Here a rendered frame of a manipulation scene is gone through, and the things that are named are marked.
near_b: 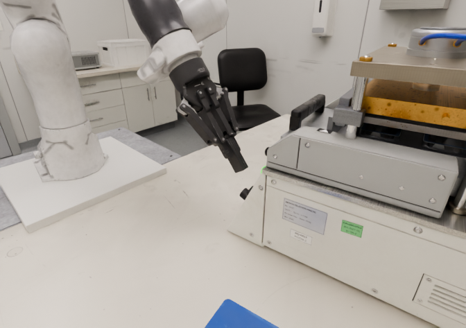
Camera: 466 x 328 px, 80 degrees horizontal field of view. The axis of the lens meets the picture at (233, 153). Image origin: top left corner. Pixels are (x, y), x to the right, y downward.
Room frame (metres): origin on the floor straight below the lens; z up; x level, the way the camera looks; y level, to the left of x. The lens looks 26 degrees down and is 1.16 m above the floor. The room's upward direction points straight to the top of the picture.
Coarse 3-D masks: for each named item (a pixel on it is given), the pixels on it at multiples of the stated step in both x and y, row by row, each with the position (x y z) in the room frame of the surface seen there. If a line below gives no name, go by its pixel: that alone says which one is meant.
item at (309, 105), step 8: (320, 96) 0.59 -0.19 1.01; (304, 104) 0.53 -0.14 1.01; (312, 104) 0.54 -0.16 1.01; (320, 104) 0.58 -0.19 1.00; (296, 112) 0.49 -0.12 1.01; (304, 112) 0.50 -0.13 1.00; (312, 112) 0.54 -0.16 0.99; (320, 112) 0.60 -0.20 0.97; (296, 120) 0.49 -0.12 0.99; (296, 128) 0.49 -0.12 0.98
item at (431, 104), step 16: (384, 80) 0.51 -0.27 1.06; (368, 96) 0.40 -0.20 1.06; (384, 96) 0.40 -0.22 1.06; (400, 96) 0.40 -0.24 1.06; (416, 96) 0.40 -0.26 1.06; (432, 96) 0.40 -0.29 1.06; (448, 96) 0.40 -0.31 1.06; (464, 96) 0.40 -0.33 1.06; (368, 112) 0.40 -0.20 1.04; (384, 112) 0.39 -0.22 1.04; (400, 112) 0.37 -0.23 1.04; (416, 112) 0.36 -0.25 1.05; (432, 112) 0.35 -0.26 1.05; (448, 112) 0.35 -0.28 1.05; (464, 112) 0.34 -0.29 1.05; (400, 128) 0.37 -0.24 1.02; (416, 128) 0.36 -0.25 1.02; (432, 128) 0.35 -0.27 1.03; (448, 128) 0.34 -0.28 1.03; (464, 128) 0.33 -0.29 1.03
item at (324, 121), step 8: (328, 112) 0.60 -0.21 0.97; (304, 120) 0.55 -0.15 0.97; (312, 120) 0.55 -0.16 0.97; (320, 120) 0.55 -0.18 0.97; (328, 120) 0.46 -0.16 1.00; (328, 128) 0.45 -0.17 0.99; (336, 128) 0.48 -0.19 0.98; (344, 128) 0.50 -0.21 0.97; (456, 184) 0.32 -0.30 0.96; (456, 192) 0.32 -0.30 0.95
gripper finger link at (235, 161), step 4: (228, 140) 0.51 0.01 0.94; (228, 144) 0.51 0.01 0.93; (232, 144) 0.51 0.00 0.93; (232, 148) 0.50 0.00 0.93; (232, 152) 0.50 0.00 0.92; (236, 152) 0.50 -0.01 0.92; (232, 156) 0.50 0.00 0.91; (236, 156) 0.50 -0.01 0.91; (228, 160) 0.51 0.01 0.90; (232, 160) 0.51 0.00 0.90; (236, 160) 0.50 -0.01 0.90; (240, 160) 0.50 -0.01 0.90; (232, 164) 0.51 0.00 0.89; (236, 164) 0.50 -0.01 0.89; (240, 164) 0.49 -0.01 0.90; (236, 168) 0.50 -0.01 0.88; (240, 168) 0.49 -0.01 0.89; (244, 168) 0.49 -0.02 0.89; (236, 172) 0.50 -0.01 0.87
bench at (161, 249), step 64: (256, 128) 1.08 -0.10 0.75; (128, 192) 0.61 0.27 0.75; (192, 192) 0.61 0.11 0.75; (0, 256) 0.40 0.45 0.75; (64, 256) 0.40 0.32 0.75; (128, 256) 0.40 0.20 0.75; (192, 256) 0.40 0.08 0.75; (256, 256) 0.40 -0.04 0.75; (0, 320) 0.27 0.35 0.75; (64, 320) 0.27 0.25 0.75; (128, 320) 0.27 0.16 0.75; (192, 320) 0.27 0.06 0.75; (320, 320) 0.27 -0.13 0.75; (384, 320) 0.27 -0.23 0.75
